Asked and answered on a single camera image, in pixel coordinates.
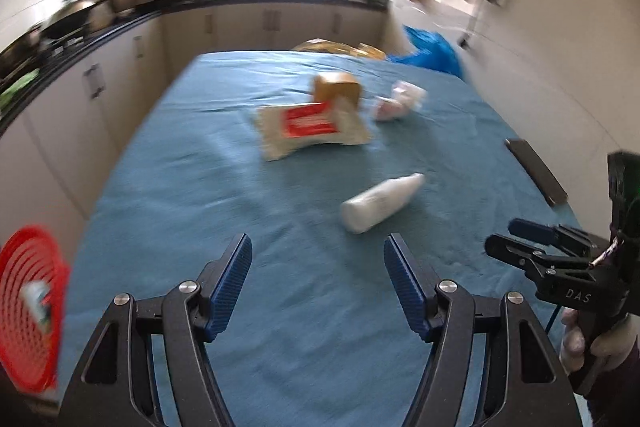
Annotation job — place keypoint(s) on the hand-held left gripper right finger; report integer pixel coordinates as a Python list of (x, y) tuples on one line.
[(405, 287)]

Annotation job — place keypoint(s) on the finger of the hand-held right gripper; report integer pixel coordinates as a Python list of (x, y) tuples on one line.
[(510, 249), (535, 231)]

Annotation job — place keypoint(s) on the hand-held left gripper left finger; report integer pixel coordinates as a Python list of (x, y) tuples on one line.
[(230, 287)]

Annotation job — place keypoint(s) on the white plastic bottle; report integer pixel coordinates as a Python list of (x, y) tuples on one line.
[(375, 204)]

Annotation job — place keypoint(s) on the white wet wipes packet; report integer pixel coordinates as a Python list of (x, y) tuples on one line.
[(310, 127)]

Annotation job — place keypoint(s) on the long orange cardboard box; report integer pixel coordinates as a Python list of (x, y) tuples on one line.
[(332, 87)]

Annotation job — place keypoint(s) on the red plastic basket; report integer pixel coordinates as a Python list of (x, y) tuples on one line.
[(15, 257)]

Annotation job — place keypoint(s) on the person's right forearm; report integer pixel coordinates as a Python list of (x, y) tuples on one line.
[(620, 392)]

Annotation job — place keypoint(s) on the person's right hand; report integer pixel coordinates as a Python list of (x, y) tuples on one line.
[(572, 342)]

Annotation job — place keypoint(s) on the blue tablecloth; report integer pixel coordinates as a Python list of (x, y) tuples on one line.
[(200, 157)]

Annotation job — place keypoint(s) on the blue plastic bag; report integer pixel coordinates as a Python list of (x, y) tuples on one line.
[(430, 49)]

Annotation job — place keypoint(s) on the yellow plastic wrapper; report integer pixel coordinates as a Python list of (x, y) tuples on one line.
[(340, 48)]

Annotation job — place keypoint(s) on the white base cabinets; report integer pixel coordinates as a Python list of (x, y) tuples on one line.
[(240, 27)]

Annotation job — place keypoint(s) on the black kitchen countertop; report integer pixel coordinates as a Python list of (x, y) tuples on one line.
[(125, 24)]

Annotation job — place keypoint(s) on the green cloth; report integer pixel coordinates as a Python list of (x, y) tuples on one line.
[(17, 87)]

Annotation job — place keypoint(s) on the wok with lid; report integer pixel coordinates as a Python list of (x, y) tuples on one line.
[(75, 16)]

